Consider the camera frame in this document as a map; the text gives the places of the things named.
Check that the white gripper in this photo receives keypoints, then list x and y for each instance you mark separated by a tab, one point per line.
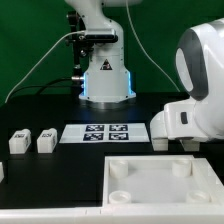
177	121

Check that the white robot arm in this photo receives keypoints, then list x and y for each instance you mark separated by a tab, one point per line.
199	62

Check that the black camera stand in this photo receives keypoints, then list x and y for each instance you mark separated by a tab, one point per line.
80	47

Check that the white marker sheet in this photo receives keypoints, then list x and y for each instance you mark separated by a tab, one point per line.
105	133

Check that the white obstacle fence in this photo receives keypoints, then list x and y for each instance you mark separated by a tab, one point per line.
120	213

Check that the white square table top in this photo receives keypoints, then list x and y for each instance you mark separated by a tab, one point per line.
164	179

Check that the white part left edge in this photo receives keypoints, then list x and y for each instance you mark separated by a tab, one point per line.
1	172

